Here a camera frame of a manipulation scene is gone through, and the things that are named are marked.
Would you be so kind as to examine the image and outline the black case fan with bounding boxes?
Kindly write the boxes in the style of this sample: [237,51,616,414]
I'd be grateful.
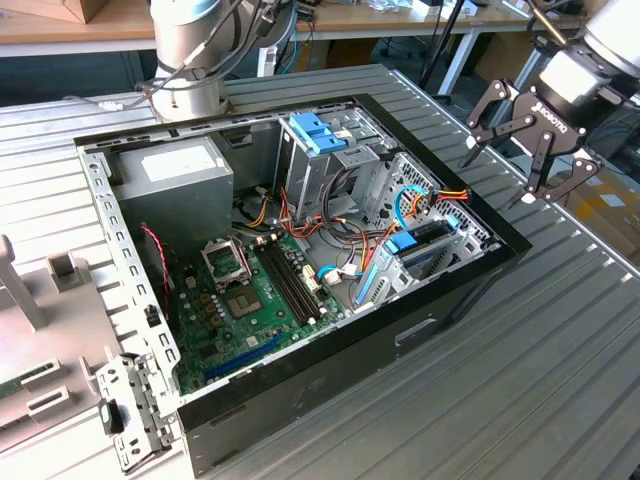
[137,224,181,331]

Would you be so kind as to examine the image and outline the black open PC case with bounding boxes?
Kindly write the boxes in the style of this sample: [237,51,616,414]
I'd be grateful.
[72,92,534,479]

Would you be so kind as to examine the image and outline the long blue data wire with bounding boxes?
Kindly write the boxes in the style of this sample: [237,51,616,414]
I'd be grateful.
[393,183,432,232]

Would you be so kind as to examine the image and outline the cardboard box yellow tape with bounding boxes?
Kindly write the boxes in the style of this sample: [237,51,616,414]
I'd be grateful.
[564,169,640,261]

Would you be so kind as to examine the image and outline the red yellow power wire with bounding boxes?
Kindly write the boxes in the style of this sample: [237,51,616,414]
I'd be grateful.
[359,185,474,271]

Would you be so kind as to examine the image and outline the blue plastic drive latch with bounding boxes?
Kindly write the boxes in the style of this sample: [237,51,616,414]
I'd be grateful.
[288,113,347,156]

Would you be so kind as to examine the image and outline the grey power supply box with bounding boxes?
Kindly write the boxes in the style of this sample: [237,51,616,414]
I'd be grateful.
[112,137,236,256]

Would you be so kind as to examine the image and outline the metal socket cover frame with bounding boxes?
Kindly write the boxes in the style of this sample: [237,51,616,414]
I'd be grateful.
[199,238,251,291]

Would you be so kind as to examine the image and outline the grey metal disk bay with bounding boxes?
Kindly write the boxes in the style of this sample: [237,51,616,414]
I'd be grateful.
[349,214,501,316]

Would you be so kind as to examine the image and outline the black wire loop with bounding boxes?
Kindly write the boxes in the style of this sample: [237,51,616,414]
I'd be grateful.
[321,164,391,241]

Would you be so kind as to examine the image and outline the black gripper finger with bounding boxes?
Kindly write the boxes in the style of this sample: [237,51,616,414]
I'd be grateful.
[503,132,602,212]
[458,78,537,169]

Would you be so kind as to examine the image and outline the grey parts rack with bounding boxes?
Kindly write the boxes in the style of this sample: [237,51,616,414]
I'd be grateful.
[0,233,124,466]

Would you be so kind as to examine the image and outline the green motherboard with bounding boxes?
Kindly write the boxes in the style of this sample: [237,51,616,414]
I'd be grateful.
[169,234,349,396]

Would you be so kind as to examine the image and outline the blue expansion slot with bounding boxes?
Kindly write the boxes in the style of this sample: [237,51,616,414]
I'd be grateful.
[204,332,286,381]

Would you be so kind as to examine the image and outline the red black fan wire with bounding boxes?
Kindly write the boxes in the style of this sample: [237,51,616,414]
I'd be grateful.
[139,224,174,306]

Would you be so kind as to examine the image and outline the grey metal drive cage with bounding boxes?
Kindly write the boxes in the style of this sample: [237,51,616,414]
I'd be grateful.
[272,107,396,226]

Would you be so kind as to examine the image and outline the small brown cardboard box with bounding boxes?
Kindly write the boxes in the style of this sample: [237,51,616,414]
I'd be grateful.
[29,0,109,25]

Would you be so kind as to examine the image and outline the black RAM slot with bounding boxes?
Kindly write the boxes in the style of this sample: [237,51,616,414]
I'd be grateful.
[272,239,324,321]
[260,243,310,326]

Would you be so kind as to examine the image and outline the wooden desk white frame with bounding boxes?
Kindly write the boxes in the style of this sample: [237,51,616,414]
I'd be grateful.
[0,0,604,96]

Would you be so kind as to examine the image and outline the CPU socket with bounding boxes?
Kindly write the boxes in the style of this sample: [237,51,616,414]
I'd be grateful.
[222,283,265,322]

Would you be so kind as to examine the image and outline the green circuit card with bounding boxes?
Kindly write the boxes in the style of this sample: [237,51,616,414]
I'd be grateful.
[0,372,31,401]

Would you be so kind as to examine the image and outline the short blue data wire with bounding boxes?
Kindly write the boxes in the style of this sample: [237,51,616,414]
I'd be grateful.
[317,264,361,286]

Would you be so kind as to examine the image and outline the metal expansion bracket flap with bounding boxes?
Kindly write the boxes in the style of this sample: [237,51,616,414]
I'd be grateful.
[94,352,184,474]

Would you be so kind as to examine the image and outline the large brown cardboard box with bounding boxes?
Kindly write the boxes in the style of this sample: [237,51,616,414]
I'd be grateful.
[472,29,539,101]

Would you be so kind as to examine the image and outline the orange yellow wire bundle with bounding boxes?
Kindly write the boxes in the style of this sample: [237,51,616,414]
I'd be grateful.
[234,187,326,244]

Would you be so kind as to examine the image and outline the thin metal locking lever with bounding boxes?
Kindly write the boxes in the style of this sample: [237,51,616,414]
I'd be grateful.
[236,241,252,282]

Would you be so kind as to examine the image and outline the hard disk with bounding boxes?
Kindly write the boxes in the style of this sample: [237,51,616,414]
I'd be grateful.
[353,214,459,307]

